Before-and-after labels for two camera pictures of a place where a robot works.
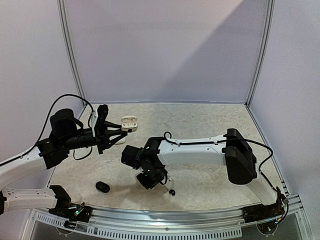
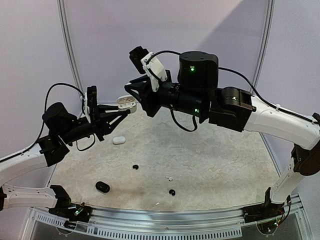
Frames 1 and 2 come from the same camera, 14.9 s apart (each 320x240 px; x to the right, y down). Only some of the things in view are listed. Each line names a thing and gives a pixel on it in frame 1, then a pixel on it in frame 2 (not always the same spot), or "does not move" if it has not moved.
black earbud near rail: x=172 y=192 does not move
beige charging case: x=129 y=122 -> x=127 y=102
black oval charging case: x=102 y=186 does not move
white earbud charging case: x=122 y=141 does not move
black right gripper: x=149 y=180 -> x=148 y=97
